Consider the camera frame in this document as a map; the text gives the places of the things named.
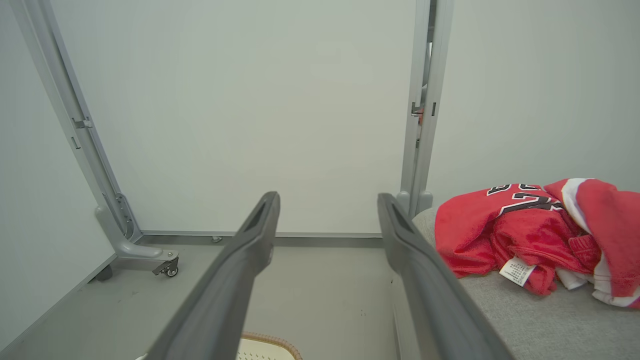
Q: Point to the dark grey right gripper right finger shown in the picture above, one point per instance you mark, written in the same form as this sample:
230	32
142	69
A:
425	285

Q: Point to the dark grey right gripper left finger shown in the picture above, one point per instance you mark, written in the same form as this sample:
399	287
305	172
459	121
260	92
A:
225	280

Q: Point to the red and white jersey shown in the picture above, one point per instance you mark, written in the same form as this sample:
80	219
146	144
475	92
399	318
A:
530	240

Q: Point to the wicker laundry basket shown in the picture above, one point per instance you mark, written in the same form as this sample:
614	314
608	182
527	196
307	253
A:
272	341

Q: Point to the grey partition base rail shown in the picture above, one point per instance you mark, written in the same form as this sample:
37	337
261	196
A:
325	240

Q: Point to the grey upright partition post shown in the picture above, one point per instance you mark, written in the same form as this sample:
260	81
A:
417	160

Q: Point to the grey slanted partition post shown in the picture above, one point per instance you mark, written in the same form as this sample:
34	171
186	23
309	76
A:
75	125

